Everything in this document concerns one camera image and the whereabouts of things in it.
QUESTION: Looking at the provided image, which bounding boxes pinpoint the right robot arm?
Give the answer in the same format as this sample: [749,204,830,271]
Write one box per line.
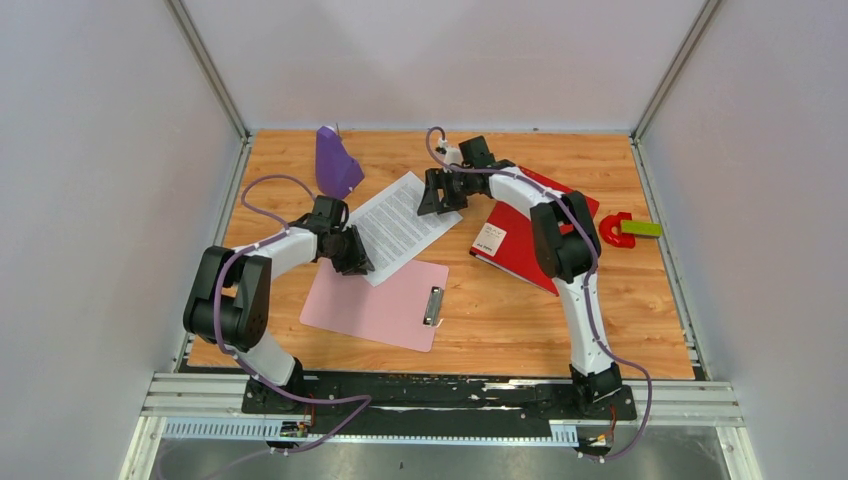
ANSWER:
[418,136,623,418]

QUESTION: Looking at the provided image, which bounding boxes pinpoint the green rectangular block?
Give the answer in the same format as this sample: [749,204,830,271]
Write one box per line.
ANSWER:
[620,220,664,238]

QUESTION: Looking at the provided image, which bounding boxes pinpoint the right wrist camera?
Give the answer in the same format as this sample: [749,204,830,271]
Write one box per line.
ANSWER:
[436,144,463,169]

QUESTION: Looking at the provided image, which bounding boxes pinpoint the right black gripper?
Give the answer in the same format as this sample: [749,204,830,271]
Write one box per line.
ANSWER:
[420,167,476,216]

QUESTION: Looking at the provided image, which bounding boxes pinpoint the purple plastic stand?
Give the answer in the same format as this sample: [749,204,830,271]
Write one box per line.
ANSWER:
[314,126,365,199]

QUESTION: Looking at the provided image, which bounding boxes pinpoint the pink clipboard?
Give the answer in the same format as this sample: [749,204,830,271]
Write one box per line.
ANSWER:
[300,260,449,352]

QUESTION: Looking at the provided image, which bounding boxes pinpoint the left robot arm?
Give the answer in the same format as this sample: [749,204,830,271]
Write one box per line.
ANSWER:
[183,195,374,413]

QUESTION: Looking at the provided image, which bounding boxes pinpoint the red magnet shaped toy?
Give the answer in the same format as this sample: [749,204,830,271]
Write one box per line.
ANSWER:
[598,212,636,249]

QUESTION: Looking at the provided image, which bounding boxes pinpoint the printed paper sheet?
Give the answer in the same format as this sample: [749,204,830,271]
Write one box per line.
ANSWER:
[350,172,462,287]

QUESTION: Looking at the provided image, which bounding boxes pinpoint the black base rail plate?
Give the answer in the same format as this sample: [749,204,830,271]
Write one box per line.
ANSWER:
[241,371,637,438]

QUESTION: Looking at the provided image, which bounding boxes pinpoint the metal clipboard clip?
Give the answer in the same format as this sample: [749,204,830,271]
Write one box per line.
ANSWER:
[422,286,444,328]

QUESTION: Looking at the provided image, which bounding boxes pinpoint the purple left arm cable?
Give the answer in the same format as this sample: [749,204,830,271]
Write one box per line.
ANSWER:
[211,174,374,458]

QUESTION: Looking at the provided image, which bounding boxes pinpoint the red folder with black inside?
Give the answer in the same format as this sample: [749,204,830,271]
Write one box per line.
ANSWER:
[469,201,558,296]

